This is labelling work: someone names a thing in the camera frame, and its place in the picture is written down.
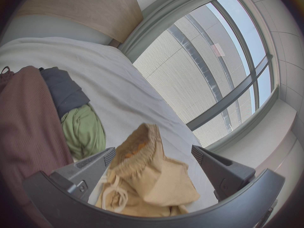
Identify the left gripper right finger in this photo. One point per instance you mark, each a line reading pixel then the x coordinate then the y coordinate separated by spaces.
pixel 223 172

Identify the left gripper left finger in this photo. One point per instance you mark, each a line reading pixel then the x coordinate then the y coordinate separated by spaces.
pixel 90 166

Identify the tan shorts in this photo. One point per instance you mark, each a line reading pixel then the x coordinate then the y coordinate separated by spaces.
pixel 154 174

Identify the bed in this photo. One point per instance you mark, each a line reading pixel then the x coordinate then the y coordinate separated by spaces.
pixel 106 68

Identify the green garment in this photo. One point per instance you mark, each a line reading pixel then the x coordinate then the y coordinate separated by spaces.
pixel 85 132

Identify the grey-green curtain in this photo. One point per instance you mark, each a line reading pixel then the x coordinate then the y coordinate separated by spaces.
pixel 161 15
pixel 256 125

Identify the brown shorts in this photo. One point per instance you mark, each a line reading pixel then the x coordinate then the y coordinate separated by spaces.
pixel 26 127

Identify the black garment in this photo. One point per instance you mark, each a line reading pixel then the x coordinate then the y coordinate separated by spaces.
pixel 64 91

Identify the window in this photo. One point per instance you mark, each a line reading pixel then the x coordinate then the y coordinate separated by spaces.
pixel 190 68

